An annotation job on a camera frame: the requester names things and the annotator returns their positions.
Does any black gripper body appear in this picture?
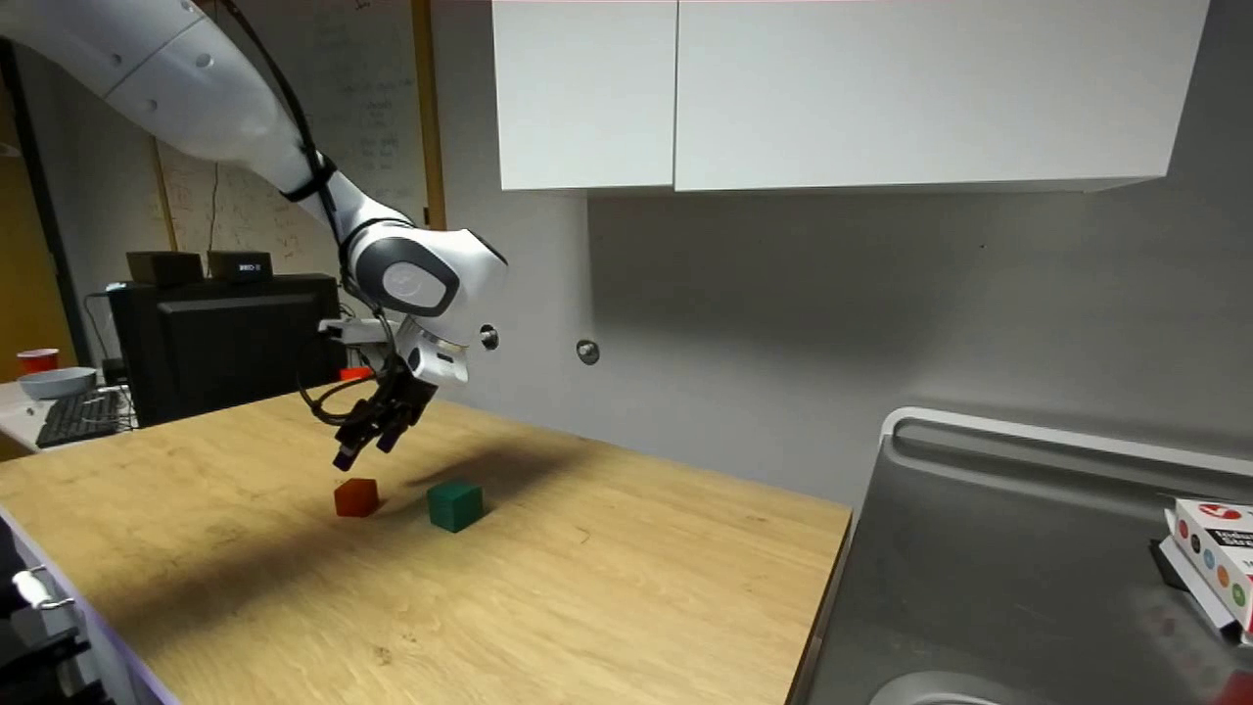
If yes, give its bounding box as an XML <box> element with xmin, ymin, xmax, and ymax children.
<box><xmin>334</xmin><ymin>306</ymin><xmax>437</xmax><ymax>417</ymax></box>

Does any orange block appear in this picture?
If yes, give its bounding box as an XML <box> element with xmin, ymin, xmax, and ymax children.
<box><xmin>328</xmin><ymin>475</ymin><xmax>383</xmax><ymax>521</ymax></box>

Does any green block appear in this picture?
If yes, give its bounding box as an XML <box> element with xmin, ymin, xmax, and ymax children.
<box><xmin>422</xmin><ymin>479</ymin><xmax>490</xmax><ymax>535</ymax></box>

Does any black computer monitor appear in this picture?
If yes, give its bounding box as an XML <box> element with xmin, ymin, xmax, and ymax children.
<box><xmin>105</xmin><ymin>247</ymin><xmax>348</xmax><ymax>431</ymax></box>

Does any white whiteboard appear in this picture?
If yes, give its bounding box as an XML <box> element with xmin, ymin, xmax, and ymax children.
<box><xmin>245</xmin><ymin>0</ymin><xmax>432</xmax><ymax>227</ymax></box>

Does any black keyboard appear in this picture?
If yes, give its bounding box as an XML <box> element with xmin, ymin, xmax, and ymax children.
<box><xmin>35</xmin><ymin>388</ymin><xmax>130</xmax><ymax>452</ymax></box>

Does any red cup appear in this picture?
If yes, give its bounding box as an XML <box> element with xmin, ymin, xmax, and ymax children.
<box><xmin>13</xmin><ymin>345</ymin><xmax>67</xmax><ymax>385</ymax></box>

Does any stainless steel sink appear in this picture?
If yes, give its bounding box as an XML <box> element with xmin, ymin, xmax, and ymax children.
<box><xmin>787</xmin><ymin>405</ymin><xmax>1253</xmax><ymax>705</ymax></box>

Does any colourful printed cardboard box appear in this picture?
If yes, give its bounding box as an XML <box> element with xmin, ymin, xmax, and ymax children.
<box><xmin>1156</xmin><ymin>495</ymin><xmax>1253</xmax><ymax>649</ymax></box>

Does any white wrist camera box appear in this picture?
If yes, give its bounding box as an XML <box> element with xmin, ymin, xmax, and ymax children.
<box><xmin>405</xmin><ymin>330</ymin><xmax>472</xmax><ymax>388</ymax></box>

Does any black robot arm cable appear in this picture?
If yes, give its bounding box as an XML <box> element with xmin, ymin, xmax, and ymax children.
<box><xmin>215</xmin><ymin>0</ymin><xmax>395</xmax><ymax>428</ymax></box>

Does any orange wooden door frame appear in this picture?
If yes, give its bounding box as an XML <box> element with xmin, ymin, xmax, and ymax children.
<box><xmin>412</xmin><ymin>0</ymin><xmax>451</xmax><ymax>235</ymax></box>

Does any black equipment with metal frame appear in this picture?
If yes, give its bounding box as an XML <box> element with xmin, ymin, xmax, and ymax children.
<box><xmin>0</xmin><ymin>508</ymin><xmax>172</xmax><ymax>705</ymax></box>

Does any white wall cabinet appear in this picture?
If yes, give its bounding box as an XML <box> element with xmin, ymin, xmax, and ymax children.
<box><xmin>490</xmin><ymin>0</ymin><xmax>1213</xmax><ymax>196</ymax></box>

